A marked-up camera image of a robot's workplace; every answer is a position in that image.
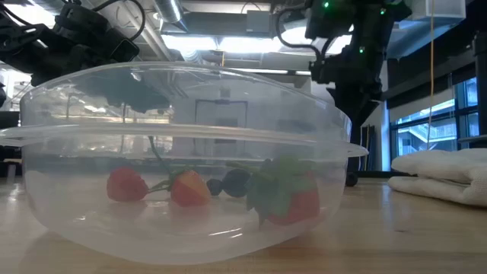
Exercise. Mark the clear plastic tupperware container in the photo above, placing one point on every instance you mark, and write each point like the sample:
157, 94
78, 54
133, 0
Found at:
190, 129

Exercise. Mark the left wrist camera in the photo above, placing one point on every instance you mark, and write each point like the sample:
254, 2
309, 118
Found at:
123, 49

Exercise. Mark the window with dark frame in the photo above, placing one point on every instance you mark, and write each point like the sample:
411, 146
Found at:
437, 129

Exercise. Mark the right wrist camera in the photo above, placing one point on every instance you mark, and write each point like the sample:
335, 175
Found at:
321, 72

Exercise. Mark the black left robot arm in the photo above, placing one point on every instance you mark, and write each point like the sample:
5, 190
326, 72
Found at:
23, 42

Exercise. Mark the small dark blueberry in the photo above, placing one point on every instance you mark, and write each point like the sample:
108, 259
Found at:
215, 187

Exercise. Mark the white plaid folded cloth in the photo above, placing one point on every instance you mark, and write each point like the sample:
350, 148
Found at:
445, 175

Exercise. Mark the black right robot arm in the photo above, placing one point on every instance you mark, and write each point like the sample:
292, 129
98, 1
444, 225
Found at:
361, 19

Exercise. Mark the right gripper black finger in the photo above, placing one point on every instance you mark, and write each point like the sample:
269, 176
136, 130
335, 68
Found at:
355, 110

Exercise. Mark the silver ventilation duct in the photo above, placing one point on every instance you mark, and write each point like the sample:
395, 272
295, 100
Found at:
171, 11

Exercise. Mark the red strawberry with green leaves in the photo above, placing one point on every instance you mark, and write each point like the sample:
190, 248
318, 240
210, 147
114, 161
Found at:
300, 207

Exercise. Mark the small strawberry with long stem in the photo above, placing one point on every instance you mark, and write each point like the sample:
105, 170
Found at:
189, 190

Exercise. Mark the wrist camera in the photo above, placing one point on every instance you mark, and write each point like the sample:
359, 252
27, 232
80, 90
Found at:
123, 49
321, 72

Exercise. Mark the black column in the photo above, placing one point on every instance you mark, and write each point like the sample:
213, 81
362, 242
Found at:
481, 83

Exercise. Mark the dark blackberry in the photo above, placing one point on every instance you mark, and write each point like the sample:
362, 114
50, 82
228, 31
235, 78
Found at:
351, 180

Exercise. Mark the ceiling light tube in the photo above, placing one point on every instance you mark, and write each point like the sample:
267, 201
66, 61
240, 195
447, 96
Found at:
266, 71

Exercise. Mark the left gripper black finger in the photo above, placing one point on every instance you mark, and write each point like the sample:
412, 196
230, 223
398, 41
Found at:
133, 95

